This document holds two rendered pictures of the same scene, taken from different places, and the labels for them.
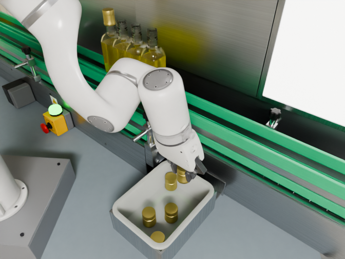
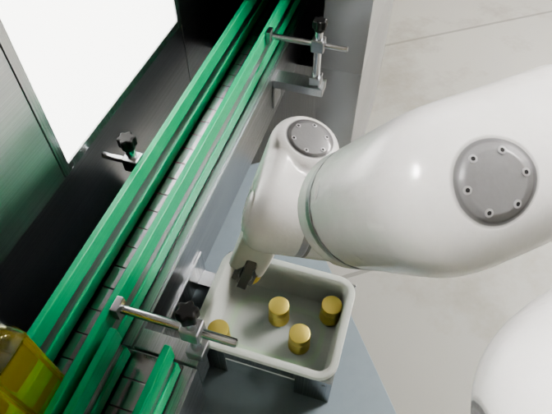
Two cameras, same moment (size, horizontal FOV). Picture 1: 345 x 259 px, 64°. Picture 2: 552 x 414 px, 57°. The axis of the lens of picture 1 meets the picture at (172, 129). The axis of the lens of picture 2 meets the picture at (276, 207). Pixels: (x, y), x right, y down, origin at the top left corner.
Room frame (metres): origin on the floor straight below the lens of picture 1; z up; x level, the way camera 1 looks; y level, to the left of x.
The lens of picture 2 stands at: (0.56, 0.35, 1.56)
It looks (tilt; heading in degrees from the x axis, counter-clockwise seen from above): 52 degrees down; 247
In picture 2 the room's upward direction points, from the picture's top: straight up
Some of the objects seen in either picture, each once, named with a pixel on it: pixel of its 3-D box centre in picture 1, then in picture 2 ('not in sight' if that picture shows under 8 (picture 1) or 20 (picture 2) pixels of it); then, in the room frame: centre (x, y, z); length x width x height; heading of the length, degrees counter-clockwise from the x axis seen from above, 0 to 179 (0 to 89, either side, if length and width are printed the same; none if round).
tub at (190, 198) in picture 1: (165, 207); (276, 320); (0.42, 0.02, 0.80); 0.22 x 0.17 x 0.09; 140
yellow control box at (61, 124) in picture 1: (58, 121); not in sight; (0.80, 0.42, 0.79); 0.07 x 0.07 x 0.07; 50
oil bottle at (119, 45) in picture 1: (127, 69); not in sight; (0.82, 0.15, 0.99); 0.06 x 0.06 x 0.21; 50
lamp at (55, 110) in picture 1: (55, 109); not in sight; (0.80, 0.42, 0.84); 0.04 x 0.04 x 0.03
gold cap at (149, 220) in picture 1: (149, 217); (299, 338); (0.40, 0.06, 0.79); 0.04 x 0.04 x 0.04
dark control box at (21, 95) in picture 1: (19, 93); not in sight; (0.97, 0.63, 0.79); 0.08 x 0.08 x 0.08; 50
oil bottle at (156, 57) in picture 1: (154, 79); (19, 377); (0.75, 0.06, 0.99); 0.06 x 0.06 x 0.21; 50
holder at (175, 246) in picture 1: (171, 202); (259, 319); (0.44, 0.00, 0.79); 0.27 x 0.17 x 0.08; 140
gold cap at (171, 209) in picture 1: (171, 213); (278, 311); (0.41, 0.00, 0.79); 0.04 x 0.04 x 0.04
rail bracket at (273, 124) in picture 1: (272, 127); (123, 163); (0.57, -0.27, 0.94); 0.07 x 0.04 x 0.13; 140
